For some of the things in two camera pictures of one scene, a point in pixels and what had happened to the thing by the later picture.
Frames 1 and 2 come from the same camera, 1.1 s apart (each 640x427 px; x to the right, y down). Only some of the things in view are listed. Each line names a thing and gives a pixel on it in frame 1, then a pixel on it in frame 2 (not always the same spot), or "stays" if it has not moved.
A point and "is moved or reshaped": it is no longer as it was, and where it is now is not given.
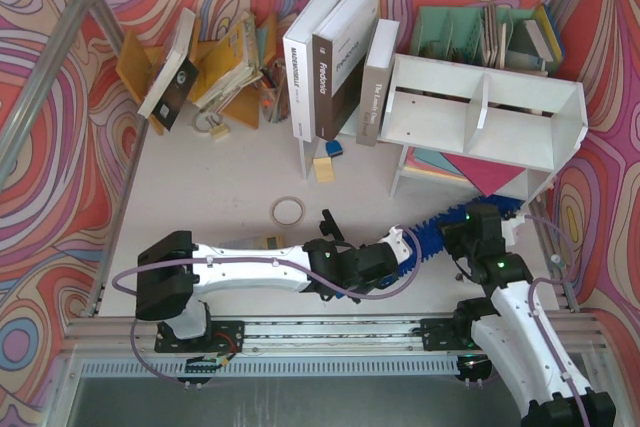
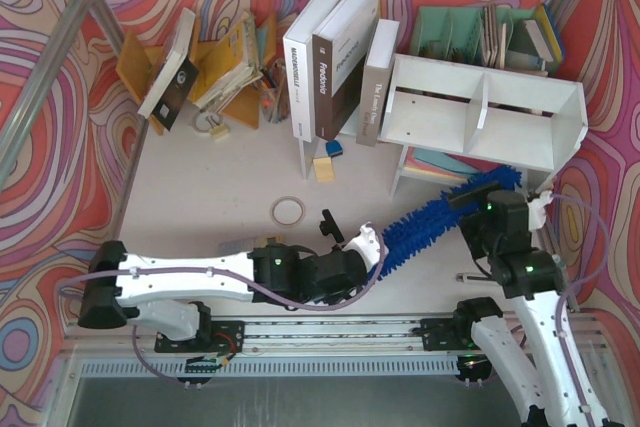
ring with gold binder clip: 211,123 stays
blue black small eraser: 333,148 stays
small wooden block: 324,170 stays
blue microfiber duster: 428,239 is moved or reshaped
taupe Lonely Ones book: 377,73 stays
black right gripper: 454,239 -> 470,198
